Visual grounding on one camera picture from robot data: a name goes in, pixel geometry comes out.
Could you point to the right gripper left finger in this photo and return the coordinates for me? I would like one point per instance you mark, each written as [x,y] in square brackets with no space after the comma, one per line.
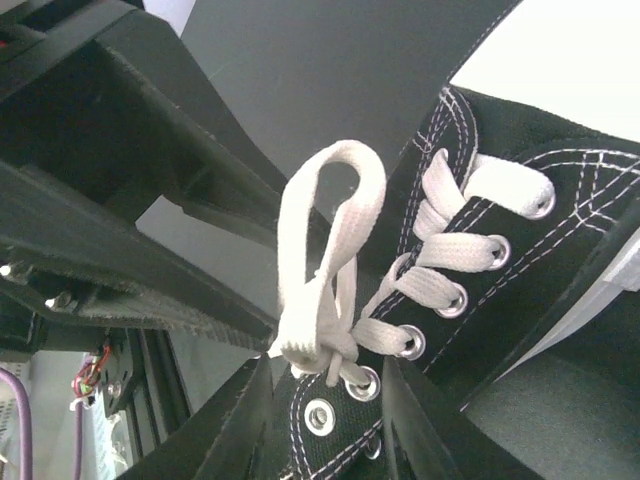
[224,439]

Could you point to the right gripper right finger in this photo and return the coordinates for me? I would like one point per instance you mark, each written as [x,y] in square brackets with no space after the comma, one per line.
[425,437]

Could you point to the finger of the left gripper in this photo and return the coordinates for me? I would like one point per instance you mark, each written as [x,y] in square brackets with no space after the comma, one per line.
[76,264]

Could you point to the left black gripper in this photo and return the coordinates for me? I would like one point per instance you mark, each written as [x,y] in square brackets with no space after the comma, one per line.
[105,97]

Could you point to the white shoelace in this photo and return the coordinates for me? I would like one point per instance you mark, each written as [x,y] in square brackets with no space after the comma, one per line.
[320,331]

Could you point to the black sneaker white sole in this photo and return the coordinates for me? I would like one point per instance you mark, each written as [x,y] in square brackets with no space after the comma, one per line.
[510,220]

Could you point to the black aluminium mounting rail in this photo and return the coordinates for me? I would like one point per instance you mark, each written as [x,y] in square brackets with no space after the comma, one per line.
[141,381]

